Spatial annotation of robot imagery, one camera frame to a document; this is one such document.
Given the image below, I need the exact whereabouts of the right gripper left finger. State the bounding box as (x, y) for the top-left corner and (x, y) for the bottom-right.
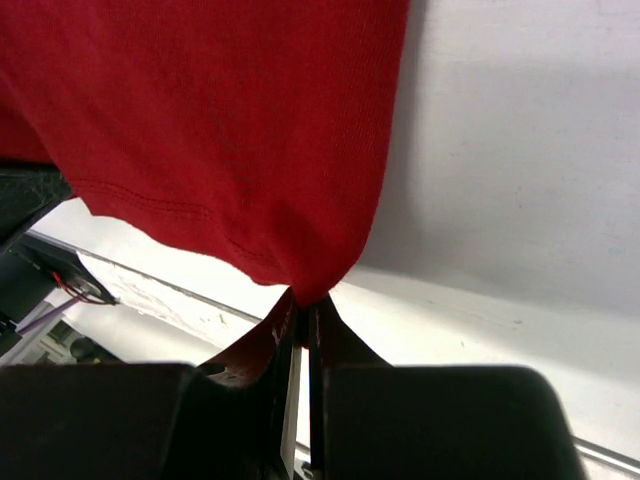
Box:
(201, 290), (300, 479)

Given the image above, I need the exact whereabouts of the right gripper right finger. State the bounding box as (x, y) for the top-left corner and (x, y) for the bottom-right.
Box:
(306, 295), (390, 479)

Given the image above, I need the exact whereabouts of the red t shirt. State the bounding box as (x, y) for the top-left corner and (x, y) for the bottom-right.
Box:
(0, 0), (411, 309)

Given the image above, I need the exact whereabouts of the white front cover board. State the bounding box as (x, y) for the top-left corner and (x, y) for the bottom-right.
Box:
(0, 249), (264, 369)

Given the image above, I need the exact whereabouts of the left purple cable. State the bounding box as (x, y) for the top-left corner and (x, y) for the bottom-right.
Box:
(17, 299), (81, 334)

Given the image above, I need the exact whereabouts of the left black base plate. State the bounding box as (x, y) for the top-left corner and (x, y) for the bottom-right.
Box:
(1, 233), (117, 323)

